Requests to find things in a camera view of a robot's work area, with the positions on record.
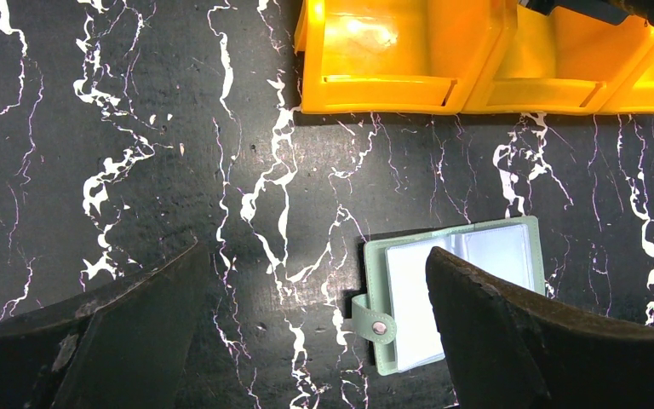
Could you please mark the yellow three-compartment bin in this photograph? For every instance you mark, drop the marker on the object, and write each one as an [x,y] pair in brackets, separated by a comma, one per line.
[476,57]

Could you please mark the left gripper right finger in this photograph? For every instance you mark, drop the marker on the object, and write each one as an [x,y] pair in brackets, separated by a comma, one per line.
[508,347]

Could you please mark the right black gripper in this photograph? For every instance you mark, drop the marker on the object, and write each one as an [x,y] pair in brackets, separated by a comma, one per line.
[610,11]

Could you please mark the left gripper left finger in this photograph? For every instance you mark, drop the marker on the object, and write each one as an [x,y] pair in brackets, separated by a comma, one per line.
[122,345]

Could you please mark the green card holder wallet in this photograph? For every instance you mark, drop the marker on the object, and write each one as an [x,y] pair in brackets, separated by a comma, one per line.
[395,313]

